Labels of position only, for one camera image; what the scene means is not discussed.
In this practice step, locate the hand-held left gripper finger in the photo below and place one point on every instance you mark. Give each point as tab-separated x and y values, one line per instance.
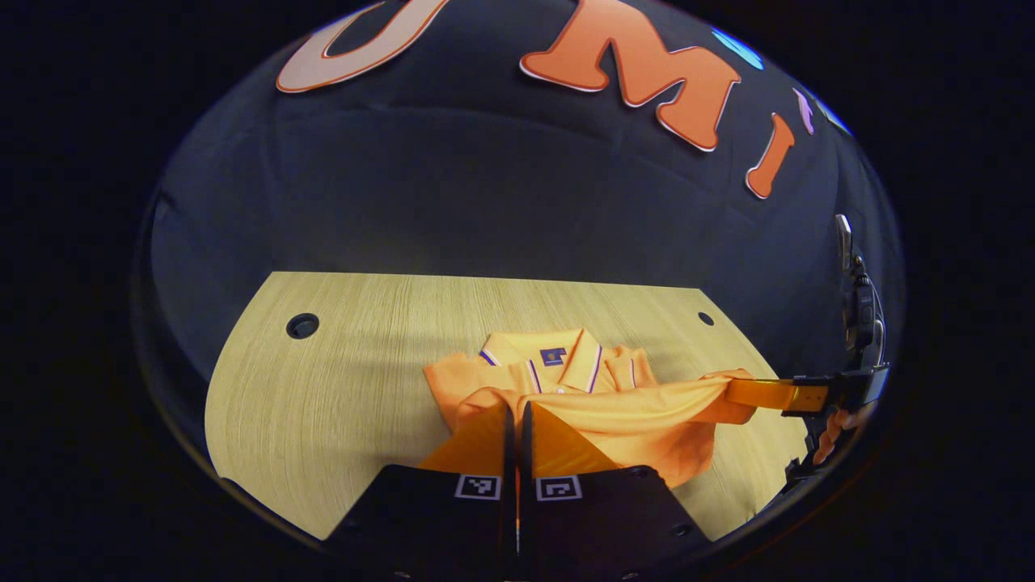
525	461
509	461

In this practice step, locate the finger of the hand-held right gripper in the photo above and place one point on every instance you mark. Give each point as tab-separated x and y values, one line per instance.
808	396

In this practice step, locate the orange T-shirt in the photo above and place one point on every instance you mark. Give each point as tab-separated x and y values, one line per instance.
614	412

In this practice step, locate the black backdrop cloth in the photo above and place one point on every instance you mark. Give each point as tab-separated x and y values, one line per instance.
485	186

